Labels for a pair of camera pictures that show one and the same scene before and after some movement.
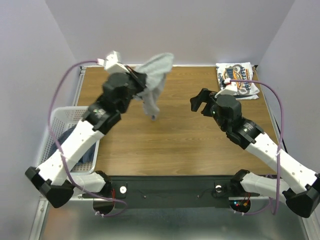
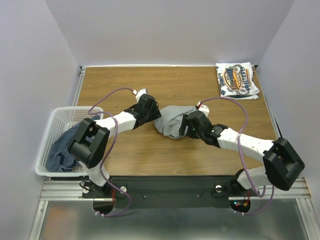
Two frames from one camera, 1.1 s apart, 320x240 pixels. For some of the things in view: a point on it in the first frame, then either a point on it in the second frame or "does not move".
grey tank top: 156,70 to 170,119
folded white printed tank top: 238,71 does not move
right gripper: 208,102 to 186,127
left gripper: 141,79 to 156,114
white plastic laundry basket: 62,118 does not move
